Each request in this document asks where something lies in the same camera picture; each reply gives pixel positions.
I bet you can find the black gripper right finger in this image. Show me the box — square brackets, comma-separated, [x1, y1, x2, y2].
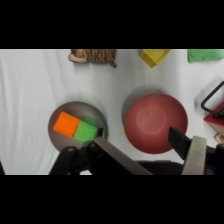
[167, 126, 208, 176]

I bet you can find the pink bowl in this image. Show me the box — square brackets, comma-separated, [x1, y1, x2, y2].
[123, 93, 189, 155]

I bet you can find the yellow block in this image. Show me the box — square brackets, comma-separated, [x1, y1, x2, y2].
[138, 49, 172, 69]

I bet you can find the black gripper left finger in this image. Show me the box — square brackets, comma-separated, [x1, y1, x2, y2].
[83, 127, 154, 176]

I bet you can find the orange block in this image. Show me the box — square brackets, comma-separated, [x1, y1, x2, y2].
[52, 111, 81, 138]

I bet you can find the grey bowl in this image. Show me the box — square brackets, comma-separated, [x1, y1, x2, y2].
[48, 101, 109, 152]

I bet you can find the green block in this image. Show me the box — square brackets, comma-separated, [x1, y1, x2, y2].
[73, 116, 101, 144]

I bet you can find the red box with black handle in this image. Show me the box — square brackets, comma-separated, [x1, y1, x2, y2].
[200, 80, 224, 145]

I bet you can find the green bean bag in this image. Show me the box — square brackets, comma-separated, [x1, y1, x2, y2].
[186, 49, 224, 64]

